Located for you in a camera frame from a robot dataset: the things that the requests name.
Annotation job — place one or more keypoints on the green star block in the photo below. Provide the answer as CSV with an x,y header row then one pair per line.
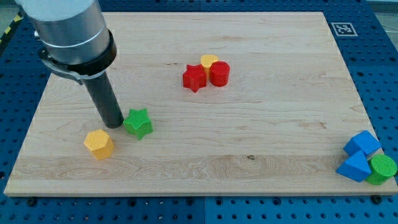
x,y
138,123

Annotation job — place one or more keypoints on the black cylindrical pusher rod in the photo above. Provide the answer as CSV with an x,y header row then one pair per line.
x,y
103,97

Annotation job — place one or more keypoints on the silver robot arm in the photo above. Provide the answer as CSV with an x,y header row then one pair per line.
x,y
77,43

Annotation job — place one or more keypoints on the red star block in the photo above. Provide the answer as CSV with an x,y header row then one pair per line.
x,y
194,77

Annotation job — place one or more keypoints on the yellow hexagon block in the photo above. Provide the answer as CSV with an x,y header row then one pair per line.
x,y
99,143

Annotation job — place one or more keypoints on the wooden board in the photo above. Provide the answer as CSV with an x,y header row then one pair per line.
x,y
277,128

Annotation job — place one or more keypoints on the red cylinder block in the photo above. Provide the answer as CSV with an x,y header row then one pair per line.
x,y
219,73

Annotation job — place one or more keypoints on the yellow heart block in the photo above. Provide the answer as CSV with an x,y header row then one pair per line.
x,y
207,61

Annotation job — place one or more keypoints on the white fiducial marker tag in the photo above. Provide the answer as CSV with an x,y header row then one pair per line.
x,y
344,29

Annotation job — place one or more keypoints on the blue triangle block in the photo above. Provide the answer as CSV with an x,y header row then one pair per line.
x,y
356,167

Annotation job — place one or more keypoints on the blue cube block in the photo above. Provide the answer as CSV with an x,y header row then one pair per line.
x,y
364,141

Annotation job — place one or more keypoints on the green cylinder block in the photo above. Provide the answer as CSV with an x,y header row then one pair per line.
x,y
382,168

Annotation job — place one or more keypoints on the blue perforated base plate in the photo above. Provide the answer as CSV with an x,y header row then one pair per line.
x,y
370,57

